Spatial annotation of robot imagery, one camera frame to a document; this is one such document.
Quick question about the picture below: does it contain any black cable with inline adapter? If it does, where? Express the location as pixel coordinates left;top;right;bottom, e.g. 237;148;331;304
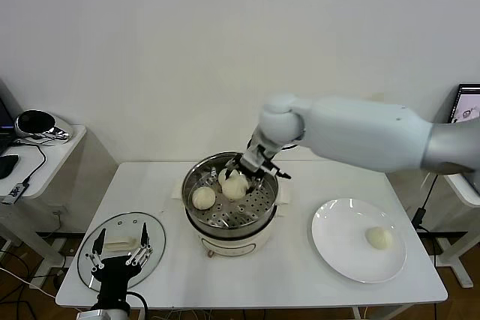
411;173;440;233

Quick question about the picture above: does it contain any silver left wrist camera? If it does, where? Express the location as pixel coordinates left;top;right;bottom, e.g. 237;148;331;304
76;308;129;320

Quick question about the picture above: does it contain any cream electric cooking pot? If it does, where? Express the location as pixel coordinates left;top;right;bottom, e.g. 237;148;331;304
185;203;281;260

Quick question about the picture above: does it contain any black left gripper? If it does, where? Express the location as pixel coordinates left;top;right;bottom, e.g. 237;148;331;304
85;222;153;310

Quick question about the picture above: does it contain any white round plate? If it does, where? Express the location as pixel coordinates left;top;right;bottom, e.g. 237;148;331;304
310;198;408;284

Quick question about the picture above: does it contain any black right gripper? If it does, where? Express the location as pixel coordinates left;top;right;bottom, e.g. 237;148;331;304
224;151;277;190

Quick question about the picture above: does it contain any stainless steel steamer basket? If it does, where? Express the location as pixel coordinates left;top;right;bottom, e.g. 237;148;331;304
171;151;292;238

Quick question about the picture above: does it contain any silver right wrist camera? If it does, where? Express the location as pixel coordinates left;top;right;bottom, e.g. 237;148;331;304
241;145;264;172

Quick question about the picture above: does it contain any black left camera cable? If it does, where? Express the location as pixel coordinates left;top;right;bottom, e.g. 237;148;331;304
126;292;149;320

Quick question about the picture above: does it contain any grey USB dongle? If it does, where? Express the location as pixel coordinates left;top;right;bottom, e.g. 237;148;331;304
1;181;31;205

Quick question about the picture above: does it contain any dark open laptop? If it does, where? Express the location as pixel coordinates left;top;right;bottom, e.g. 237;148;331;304
0;79;18;156

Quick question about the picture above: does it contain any white wall socket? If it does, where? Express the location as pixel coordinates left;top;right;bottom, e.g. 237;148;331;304
49;204;72;220

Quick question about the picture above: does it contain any black dongle cable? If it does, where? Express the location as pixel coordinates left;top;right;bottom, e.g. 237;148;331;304
14;139;48;186

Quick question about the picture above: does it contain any grey open laptop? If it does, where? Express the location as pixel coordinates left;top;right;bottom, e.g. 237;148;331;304
448;82;480;124

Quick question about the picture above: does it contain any black computer mouse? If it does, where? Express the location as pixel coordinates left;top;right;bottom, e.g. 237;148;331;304
0;154;20;181

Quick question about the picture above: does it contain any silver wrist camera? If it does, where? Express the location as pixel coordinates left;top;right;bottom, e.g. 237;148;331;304
76;308;129;320
241;145;264;172

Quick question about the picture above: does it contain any round glass pot lid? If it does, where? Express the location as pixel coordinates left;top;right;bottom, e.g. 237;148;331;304
76;211;167;293

